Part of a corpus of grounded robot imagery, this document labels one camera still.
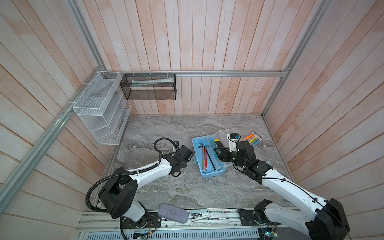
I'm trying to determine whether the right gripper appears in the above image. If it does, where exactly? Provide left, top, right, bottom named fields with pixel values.
left=214, top=146, right=246, bottom=170

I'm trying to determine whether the teal utility knife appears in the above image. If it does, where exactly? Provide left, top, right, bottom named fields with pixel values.
left=211, top=141, right=219, bottom=158

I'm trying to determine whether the black hex key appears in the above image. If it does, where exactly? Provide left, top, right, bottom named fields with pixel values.
left=199, top=145, right=216, bottom=171

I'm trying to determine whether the red handled hex key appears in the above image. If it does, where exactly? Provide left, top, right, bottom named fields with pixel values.
left=203, top=146, right=208, bottom=172

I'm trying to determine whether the blue plastic tool box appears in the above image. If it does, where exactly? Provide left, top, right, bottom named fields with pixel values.
left=192, top=135, right=227, bottom=179

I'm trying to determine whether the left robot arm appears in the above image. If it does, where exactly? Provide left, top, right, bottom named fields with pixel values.
left=85, top=145, right=194, bottom=228

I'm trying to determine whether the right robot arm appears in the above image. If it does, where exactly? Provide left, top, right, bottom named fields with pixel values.
left=215, top=139, right=350, bottom=240

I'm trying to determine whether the pack of coloured markers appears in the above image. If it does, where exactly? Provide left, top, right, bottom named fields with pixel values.
left=243, top=132, right=263, bottom=147

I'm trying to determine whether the grey fabric pouch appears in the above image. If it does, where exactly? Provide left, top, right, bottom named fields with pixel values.
left=158, top=204, right=189, bottom=224

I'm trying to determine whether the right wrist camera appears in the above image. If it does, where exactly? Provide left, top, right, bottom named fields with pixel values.
left=227, top=133, right=241, bottom=152

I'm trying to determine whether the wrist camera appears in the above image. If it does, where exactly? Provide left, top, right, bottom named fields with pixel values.
left=173, top=141, right=180, bottom=149
left=227, top=133, right=241, bottom=152

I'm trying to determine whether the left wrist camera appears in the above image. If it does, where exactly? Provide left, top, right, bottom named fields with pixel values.
left=173, top=141, right=180, bottom=149

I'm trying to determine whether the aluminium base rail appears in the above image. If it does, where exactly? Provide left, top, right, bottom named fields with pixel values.
left=75, top=208, right=309, bottom=240

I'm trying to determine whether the black mesh wall basket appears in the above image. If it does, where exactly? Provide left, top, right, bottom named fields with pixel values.
left=120, top=73, right=177, bottom=101

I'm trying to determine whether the white wire mesh shelf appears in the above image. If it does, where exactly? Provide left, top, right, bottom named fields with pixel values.
left=73, top=72, right=132, bottom=145

